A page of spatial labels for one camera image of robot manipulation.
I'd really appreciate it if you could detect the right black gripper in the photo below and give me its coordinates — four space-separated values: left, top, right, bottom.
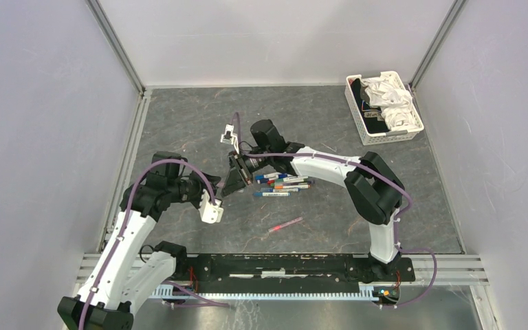
221 148 272 198

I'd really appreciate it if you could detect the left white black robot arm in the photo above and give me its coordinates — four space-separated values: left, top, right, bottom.
57 152 223 329

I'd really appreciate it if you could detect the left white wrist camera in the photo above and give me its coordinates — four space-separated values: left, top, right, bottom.
198 190 224 224

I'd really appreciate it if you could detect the white plastic basket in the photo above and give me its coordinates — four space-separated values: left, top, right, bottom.
344 71 424 146

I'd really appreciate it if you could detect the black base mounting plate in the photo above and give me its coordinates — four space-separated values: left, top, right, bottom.
167 254 416 294

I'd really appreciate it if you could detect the orange cap marker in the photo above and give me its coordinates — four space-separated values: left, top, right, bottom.
273 183 311 190

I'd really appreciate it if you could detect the blue cap marker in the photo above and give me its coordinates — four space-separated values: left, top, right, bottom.
254 173 288 183
253 192 291 197

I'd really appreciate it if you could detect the red thin pen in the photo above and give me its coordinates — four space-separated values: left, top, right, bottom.
268 217 303 232

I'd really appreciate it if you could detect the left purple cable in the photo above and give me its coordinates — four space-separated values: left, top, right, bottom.
77 158 228 330

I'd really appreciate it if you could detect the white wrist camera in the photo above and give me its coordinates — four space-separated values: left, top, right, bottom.
220 124 239 147
198 190 224 224

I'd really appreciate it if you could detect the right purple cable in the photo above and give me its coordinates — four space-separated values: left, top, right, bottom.
232 112 438 308

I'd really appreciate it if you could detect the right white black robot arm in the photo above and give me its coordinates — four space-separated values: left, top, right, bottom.
220 120 407 281

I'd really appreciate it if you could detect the blue cap marker back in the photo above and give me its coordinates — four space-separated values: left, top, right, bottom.
254 173 288 183

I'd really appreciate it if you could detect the purple cable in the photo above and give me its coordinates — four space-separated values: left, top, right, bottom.
232 112 438 308
77 158 228 330

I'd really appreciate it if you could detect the crumpled white cloth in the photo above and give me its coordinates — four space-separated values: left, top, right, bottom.
361 71 419 131

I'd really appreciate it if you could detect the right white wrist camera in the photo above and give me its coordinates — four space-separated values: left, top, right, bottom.
220 124 239 147

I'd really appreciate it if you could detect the blue cap marker front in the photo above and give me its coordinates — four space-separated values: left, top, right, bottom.
253 192 291 197

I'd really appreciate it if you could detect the green cap marker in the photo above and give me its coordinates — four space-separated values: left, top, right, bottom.
268 176 309 185

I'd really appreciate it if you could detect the white slotted cable duct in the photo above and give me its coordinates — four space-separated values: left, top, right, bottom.
148 285 379 302

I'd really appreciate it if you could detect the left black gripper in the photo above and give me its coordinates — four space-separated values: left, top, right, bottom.
167 170 221 209

